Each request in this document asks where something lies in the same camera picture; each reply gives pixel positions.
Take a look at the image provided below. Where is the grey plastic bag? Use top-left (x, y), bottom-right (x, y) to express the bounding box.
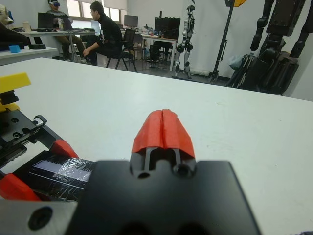
top-left (228, 54), bottom-right (245, 72)

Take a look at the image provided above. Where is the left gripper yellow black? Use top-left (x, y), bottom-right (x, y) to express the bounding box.
top-left (0, 72), bottom-right (79, 202)

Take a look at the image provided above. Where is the person in black sweater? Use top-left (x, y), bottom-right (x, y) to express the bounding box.
top-left (82, 0), bottom-right (123, 66)

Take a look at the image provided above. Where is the black laptop screen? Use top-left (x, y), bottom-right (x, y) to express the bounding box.
top-left (37, 12), bottom-right (56, 30)

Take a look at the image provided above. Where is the person wearing VR headset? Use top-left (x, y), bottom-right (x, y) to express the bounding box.
top-left (47, 0), bottom-right (86, 61)

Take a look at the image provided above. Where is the small silver humanoid robot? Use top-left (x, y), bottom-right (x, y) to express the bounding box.
top-left (174, 4), bottom-right (197, 79)

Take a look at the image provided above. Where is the black glossy box lid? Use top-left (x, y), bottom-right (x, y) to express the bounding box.
top-left (14, 150), bottom-right (98, 203)

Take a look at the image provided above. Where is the person seated behind monitors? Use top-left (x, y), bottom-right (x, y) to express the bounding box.
top-left (148, 40), bottom-right (172, 69)

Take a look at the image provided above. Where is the black stand with yellow top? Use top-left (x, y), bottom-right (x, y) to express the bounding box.
top-left (208, 0), bottom-right (248, 86)

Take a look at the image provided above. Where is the grey office chair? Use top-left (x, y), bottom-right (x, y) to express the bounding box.
top-left (133, 33), bottom-right (148, 61)

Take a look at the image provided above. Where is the black office chair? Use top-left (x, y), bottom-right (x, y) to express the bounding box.
top-left (106, 28), bottom-right (138, 73)

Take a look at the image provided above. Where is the large black computer monitor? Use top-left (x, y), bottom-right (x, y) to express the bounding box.
top-left (154, 16), bottom-right (181, 40)

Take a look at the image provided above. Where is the window with blinds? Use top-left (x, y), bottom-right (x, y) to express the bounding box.
top-left (65, 0), bottom-right (128, 23)

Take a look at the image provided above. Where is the small black computer monitor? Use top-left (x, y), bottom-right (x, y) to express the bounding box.
top-left (124, 14), bottom-right (139, 29)

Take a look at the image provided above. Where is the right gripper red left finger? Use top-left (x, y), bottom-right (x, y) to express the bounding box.
top-left (130, 109), bottom-right (164, 176)

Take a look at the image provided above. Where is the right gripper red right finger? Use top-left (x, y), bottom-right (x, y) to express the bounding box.
top-left (162, 109), bottom-right (197, 176)

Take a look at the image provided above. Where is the large black humanoid robot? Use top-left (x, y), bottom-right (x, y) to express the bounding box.
top-left (226, 0), bottom-right (311, 96)

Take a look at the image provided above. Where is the low white side table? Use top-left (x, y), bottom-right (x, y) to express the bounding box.
top-left (0, 46), bottom-right (59, 66)

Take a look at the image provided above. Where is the white office desk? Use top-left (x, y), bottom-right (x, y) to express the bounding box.
top-left (12, 28), bottom-right (96, 62)

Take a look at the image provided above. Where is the white desk with monitors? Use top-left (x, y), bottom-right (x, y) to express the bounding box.
top-left (121, 29), bottom-right (179, 72)

